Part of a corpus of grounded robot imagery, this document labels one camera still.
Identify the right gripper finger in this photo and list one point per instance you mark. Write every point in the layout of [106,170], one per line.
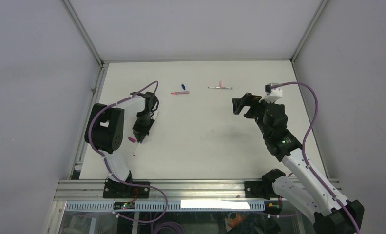
[239,104]
[247,97]

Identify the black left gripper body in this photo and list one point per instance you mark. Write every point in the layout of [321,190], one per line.
[143,123]

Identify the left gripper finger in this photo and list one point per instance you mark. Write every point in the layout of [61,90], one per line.
[142,137]
[137,136]

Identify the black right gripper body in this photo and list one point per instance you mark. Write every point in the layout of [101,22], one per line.
[258,107]

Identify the magenta pen cap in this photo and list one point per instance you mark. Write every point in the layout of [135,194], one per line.
[131,139]

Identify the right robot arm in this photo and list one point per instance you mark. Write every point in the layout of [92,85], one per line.
[323,204]

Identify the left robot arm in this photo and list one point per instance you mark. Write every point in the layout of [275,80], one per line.
[105,134]

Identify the black green tipped pen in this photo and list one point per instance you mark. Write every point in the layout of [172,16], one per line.
[223,88]

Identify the pink pen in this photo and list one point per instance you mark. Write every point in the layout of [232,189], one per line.
[180,93]

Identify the small circuit board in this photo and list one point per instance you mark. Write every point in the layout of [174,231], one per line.
[124,206]

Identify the orange object below table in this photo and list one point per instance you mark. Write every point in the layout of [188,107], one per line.
[234,219]

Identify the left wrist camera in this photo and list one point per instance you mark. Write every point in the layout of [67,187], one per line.
[155,115]

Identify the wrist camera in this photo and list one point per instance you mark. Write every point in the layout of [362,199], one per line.
[155,115]
[273,93]

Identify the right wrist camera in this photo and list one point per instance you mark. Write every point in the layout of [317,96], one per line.
[273,93]

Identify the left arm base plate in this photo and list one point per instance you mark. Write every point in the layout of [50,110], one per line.
[116,190]

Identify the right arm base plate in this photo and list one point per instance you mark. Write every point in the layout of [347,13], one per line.
[260,189]

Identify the aluminium frame rail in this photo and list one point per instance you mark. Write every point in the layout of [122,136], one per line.
[216,189]

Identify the white slotted cable duct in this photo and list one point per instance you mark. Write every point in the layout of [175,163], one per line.
[171,206]

